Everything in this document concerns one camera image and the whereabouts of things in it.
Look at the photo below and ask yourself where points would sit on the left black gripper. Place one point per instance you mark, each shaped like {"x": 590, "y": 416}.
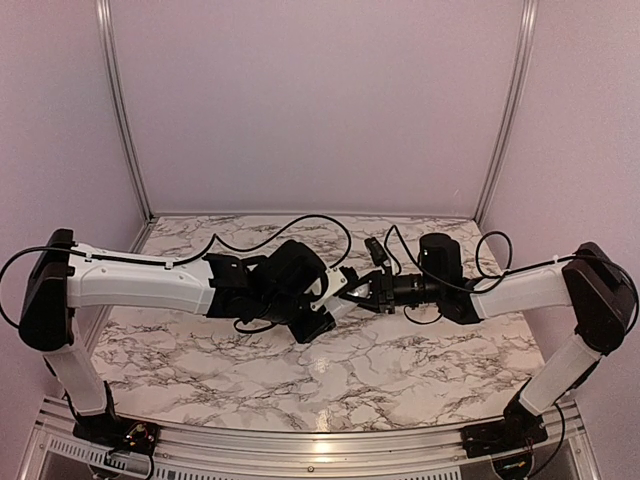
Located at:
{"x": 308, "y": 332}

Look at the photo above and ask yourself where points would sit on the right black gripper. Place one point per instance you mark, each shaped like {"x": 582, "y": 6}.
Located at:
{"x": 378, "y": 283}

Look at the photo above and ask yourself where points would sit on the white remote control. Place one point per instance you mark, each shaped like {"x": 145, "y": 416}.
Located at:
{"x": 338, "y": 307}

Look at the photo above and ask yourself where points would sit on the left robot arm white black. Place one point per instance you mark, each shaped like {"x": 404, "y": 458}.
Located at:
{"x": 288, "y": 287}

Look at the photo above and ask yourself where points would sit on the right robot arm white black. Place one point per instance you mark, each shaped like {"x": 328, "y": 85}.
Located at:
{"x": 602, "y": 294}

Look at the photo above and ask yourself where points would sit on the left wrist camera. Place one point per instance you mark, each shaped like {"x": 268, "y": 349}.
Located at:
{"x": 330, "y": 283}

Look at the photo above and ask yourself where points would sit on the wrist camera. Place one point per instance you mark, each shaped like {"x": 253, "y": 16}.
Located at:
{"x": 330, "y": 283}
{"x": 377, "y": 252}

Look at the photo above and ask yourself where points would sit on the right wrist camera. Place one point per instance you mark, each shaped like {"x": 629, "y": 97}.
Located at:
{"x": 377, "y": 252}

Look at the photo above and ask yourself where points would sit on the front aluminium rail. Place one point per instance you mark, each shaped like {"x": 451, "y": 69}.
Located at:
{"x": 192, "y": 452}

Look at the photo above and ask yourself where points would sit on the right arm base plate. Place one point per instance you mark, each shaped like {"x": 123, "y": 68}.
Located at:
{"x": 499, "y": 436}

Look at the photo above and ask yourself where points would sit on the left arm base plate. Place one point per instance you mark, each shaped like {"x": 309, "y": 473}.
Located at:
{"x": 121, "y": 434}

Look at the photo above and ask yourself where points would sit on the right aluminium frame post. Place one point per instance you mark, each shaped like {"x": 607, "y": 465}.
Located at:
{"x": 524, "y": 45}

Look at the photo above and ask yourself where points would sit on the aluminium frame post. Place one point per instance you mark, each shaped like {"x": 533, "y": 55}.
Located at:
{"x": 524, "y": 45}
{"x": 108, "y": 43}

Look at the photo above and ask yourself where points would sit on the left aluminium frame post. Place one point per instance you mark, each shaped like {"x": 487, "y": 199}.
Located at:
{"x": 108, "y": 43}

